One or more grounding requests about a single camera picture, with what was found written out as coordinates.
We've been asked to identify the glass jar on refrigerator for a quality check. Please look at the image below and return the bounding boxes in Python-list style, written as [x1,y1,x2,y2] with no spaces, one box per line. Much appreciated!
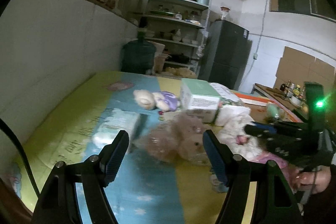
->
[220,6,231,20]

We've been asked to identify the black refrigerator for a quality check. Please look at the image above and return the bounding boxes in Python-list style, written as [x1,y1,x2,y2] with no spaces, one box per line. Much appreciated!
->
[198,20,252,90]

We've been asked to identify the small white tissue pack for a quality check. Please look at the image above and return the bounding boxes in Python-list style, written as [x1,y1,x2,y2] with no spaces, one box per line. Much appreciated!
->
[92,109,141,149]

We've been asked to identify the metal kitchen shelf rack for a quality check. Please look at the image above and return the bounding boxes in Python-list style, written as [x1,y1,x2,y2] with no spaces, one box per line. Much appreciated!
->
[143,0,210,75]

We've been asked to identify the cream teddy bear purple dress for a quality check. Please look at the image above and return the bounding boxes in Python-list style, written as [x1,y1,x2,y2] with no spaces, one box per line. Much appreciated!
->
[133,89,181,112]

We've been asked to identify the pink cloth with black band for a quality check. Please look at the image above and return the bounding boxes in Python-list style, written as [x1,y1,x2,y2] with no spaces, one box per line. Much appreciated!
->
[249,151,300,188]

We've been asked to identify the black cable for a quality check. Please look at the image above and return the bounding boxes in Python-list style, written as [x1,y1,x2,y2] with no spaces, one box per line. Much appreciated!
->
[0,118,40,198]

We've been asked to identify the counter with condiment bottles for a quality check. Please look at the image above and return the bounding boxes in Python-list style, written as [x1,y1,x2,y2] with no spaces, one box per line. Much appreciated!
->
[252,79,308,122]

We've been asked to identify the person's right hand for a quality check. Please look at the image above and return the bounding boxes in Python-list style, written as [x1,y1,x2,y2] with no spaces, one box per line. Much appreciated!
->
[291,166,331,194]

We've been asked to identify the cardboard sheet on wall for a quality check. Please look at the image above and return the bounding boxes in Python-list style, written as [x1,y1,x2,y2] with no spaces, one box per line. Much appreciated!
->
[273,47,335,93]

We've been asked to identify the colourful cartoon bed sheet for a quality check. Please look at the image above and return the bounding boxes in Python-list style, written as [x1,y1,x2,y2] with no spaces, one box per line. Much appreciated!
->
[10,70,302,224]

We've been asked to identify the blue water jug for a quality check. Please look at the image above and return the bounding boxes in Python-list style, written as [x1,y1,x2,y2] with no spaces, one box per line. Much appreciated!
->
[121,16,156,75]

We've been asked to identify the green soft sponge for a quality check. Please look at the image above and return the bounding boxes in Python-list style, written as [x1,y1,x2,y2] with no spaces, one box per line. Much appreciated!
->
[266,102,280,120]

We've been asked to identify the orange rimmed cardboard tray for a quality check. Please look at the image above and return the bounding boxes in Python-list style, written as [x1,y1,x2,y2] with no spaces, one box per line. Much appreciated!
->
[232,90,302,122]

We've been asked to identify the white fluffy plush toy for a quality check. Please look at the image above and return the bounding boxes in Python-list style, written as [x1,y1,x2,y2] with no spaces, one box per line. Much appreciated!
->
[215,107,271,162]

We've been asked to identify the mint green white box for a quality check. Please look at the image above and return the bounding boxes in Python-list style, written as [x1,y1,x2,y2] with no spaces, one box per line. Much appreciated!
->
[180,79,221,123]

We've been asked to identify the pink plush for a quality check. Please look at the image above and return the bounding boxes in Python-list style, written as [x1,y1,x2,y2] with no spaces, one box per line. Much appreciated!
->
[134,113,211,166]

